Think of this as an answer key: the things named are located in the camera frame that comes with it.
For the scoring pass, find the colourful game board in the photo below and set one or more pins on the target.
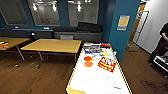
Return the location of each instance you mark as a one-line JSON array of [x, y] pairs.
[[92, 48]]

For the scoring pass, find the light grey cushion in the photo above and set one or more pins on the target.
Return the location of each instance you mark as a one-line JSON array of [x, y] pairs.
[[67, 37]]

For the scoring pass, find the yellow plastic bowl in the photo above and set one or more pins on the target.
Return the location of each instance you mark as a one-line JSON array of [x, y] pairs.
[[104, 53]]

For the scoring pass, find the red black game box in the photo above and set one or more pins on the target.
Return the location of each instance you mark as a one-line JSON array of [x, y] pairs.
[[105, 45]]

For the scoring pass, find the orange red game pieces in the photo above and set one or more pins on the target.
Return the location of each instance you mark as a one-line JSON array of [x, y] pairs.
[[107, 64]]

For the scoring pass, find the long wooden table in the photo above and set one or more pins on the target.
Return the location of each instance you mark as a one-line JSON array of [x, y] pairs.
[[53, 45], [15, 41]]

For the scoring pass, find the interior glass window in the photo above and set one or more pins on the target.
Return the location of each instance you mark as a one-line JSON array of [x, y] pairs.
[[43, 13], [83, 13], [13, 11]]

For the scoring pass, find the white-top wooden table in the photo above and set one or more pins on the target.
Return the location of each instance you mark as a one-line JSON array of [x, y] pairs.
[[95, 80]]

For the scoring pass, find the dark grey bench sofa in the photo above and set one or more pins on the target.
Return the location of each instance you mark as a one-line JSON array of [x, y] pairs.
[[23, 33]]

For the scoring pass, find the wood framed glass door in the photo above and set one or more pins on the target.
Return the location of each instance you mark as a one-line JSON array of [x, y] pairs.
[[144, 25]]

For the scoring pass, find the person in black shirt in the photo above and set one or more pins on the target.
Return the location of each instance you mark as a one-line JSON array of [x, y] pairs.
[[162, 40]]

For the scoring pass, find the yellow wall sign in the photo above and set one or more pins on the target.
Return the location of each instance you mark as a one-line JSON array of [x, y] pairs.
[[123, 22]]

